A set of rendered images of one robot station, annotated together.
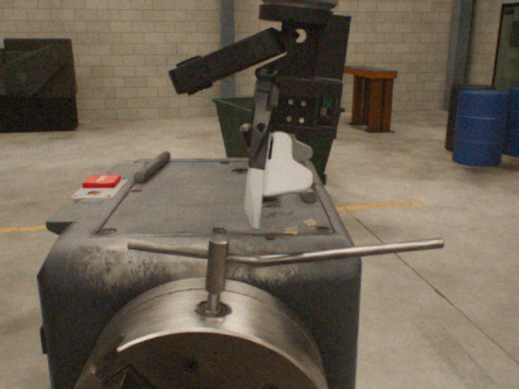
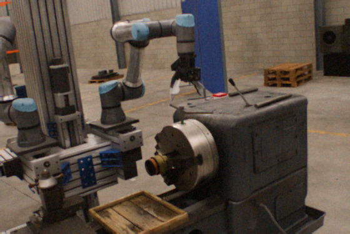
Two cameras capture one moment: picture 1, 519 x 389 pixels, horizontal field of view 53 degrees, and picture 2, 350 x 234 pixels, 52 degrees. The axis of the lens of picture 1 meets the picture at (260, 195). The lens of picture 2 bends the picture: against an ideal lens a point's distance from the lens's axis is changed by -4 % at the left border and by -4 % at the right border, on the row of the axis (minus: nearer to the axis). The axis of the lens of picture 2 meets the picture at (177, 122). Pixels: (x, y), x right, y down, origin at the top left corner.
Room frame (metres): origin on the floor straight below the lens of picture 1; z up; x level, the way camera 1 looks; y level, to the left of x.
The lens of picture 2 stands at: (-0.39, -1.30, 1.66)
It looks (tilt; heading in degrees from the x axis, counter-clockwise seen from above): 14 degrees down; 56
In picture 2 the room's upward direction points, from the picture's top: 6 degrees counter-clockwise
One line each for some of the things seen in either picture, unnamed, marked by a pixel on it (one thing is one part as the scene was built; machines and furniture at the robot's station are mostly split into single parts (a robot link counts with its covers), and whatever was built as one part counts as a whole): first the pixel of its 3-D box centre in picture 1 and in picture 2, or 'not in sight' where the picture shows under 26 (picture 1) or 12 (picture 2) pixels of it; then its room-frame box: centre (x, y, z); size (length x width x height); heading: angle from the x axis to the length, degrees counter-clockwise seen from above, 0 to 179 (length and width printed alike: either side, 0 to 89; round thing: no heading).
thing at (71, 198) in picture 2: not in sight; (60, 210); (-0.06, 0.13, 0.99); 0.20 x 0.10 x 0.05; 1
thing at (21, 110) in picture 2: not in sight; (24, 111); (-0.01, 0.69, 1.33); 0.13 x 0.12 x 0.14; 115
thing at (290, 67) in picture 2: not in sight; (289, 74); (7.20, 4.85, 0.22); 1.25 x 0.86 x 0.44; 14
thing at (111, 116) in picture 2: not in sight; (112, 112); (0.48, 0.71, 1.21); 0.15 x 0.15 x 0.10
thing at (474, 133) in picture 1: (479, 127); not in sight; (6.48, -2.74, 0.44); 0.59 x 0.59 x 0.88
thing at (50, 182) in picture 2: not in sight; (46, 181); (-0.09, 0.13, 1.13); 0.08 x 0.08 x 0.03
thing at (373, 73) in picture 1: (365, 96); not in sight; (9.36, -1.86, 0.50); 1.61 x 0.44 x 1.00; 11
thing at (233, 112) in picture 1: (272, 142); not in sight; (5.61, -0.14, 0.43); 1.34 x 0.94 x 0.85; 23
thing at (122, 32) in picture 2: not in sight; (129, 31); (0.43, 0.28, 1.66); 0.49 x 0.11 x 0.12; 83
